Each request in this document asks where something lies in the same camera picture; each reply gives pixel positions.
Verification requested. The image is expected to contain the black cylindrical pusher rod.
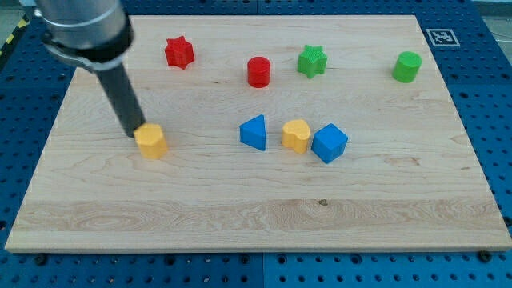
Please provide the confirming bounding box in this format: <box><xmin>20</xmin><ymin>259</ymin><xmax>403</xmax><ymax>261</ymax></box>
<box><xmin>96</xmin><ymin>63</ymin><xmax>146</xmax><ymax>138</ymax></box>

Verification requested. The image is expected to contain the yellow hexagon block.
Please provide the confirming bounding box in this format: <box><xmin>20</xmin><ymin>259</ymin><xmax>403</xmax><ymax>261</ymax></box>
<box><xmin>134</xmin><ymin>123</ymin><xmax>168</xmax><ymax>159</ymax></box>

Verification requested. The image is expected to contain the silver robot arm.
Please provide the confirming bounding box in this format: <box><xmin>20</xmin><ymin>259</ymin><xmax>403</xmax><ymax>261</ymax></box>
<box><xmin>35</xmin><ymin>0</ymin><xmax>146</xmax><ymax>138</ymax></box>

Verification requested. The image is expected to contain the yellow heart block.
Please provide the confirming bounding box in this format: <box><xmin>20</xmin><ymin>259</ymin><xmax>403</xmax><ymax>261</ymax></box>
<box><xmin>282</xmin><ymin>119</ymin><xmax>310</xmax><ymax>154</ymax></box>

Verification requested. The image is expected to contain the red star block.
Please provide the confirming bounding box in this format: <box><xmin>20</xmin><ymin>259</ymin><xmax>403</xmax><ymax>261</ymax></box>
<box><xmin>164</xmin><ymin>36</ymin><xmax>195</xmax><ymax>70</ymax></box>

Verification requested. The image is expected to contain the red cylinder block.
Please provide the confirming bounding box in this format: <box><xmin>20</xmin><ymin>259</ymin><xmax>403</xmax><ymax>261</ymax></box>
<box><xmin>247</xmin><ymin>56</ymin><xmax>271</xmax><ymax>88</ymax></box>

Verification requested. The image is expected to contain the blue triangle block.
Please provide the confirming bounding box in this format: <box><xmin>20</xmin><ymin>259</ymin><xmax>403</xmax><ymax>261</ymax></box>
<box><xmin>239</xmin><ymin>114</ymin><xmax>266</xmax><ymax>151</ymax></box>

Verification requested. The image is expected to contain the wooden board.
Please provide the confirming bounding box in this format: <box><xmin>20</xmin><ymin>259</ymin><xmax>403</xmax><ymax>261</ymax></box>
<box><xmin>6</xmin><ymin>15</ymin><xmax>511</xmax><ymax>254</ymax></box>

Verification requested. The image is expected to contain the green star block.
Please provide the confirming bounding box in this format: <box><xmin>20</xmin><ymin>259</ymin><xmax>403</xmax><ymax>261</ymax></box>
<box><xmin>297</xmin><ymin>45</ymin><xmax>328</xmax><ymax>78</ymax></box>

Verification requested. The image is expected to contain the blue cube block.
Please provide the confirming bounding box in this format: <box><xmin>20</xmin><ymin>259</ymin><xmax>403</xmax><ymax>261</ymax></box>
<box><xmin>311</xmin><ymin>123</ymin><xmax>349</xmax><ymax>164</ymax></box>

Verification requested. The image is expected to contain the green cylinder block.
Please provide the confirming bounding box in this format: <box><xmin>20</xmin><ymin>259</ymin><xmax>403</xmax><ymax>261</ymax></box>
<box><xmin>392</xmin><ymin>51</ymin><xmax>422</xmax><ymax>83</ymax></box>

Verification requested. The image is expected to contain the white fiducial marker tag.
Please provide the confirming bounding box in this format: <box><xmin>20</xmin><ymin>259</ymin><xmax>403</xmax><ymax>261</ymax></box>
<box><xmin>426</xmin><ymin>28</ymin><xmax>460</xmax><ymax>47</ymax></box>

